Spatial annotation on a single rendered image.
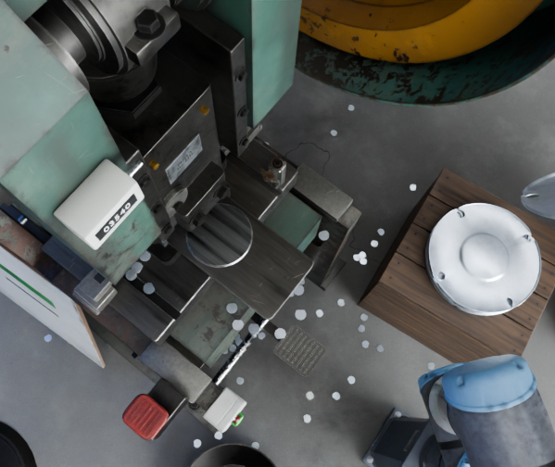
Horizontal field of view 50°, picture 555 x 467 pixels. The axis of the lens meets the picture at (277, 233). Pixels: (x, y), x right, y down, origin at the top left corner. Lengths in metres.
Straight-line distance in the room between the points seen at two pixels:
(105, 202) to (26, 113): 0.12
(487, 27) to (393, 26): 0.16
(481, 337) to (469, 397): 0.79
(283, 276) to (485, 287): 0.66
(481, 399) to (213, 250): 0.54
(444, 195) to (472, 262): 0.21
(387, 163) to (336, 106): 0.27
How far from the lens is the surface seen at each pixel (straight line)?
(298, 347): 1.69
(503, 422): 0.81
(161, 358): 1.21
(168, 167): 0.82
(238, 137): 0.87
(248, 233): 1.10
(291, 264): 1.09
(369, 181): 2.02
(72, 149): 0.52
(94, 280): 1.15
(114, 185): 0.55
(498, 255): 1.62
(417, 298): 1.57
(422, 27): 0.88
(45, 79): 0.48
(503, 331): 1.63
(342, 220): 1.29
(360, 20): 0.97
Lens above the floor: 1.84
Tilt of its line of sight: 73 degrees down
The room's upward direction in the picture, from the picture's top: 6 degrees clockwise
